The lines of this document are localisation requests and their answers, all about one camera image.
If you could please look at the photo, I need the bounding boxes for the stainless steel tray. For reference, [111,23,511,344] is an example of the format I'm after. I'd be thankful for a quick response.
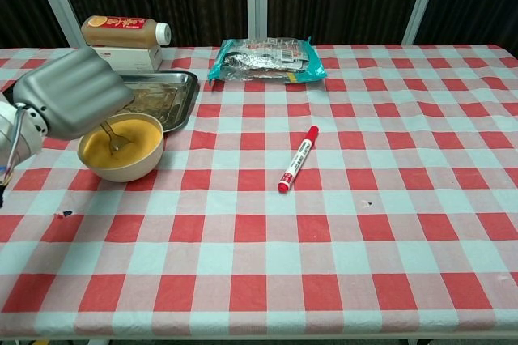
[115,70,200,134]

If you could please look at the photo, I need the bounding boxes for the metal spoon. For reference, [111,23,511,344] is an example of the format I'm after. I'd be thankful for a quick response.
[99,120,135,155]

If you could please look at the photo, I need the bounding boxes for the brown drink bottle red label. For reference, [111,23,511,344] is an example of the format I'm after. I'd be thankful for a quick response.
[80,15,172,49]

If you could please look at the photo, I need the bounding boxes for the white cardboard box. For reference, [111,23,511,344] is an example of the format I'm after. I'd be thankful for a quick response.
[92,44,163,72]

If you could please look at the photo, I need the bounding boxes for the red whiteboard marker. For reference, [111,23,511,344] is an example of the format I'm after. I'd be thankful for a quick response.
[277,125,320,194]

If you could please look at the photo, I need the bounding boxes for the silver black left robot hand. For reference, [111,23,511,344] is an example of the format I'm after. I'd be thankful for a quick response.
[11,45,135,141]

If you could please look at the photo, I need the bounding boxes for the teal silver snack bag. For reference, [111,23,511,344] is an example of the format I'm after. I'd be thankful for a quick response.
[207,36,327,86]

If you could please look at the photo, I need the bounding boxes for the red white checkered tablecloth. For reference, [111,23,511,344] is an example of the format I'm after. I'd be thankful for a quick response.
[0,44,518,340]

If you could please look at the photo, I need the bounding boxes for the white bowl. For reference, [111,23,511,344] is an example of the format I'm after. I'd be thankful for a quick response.
[76,113,165,183]

